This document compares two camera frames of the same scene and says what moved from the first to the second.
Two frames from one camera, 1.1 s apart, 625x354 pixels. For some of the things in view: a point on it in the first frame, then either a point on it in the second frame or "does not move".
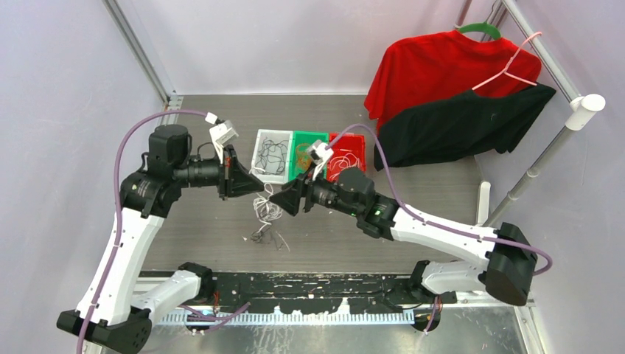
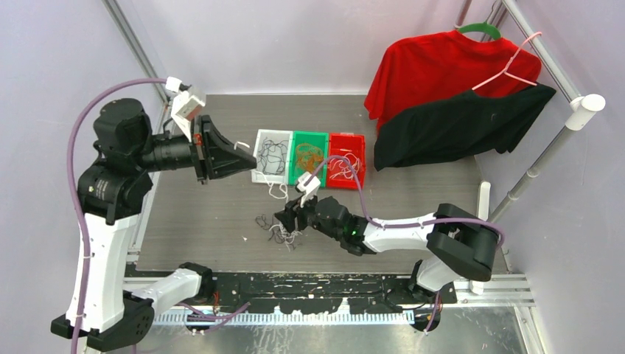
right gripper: [290, 198] -> [287, 216]
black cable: [271, 158] does not move
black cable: [271, 159] does not move
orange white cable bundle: [265, 209] -> [287, 237]
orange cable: [304, 159] does not move
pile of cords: [257, 236] -> [277, 233]
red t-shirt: [416, 68] does not move
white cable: [340, 163] does not move
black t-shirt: [466, 124] does not move
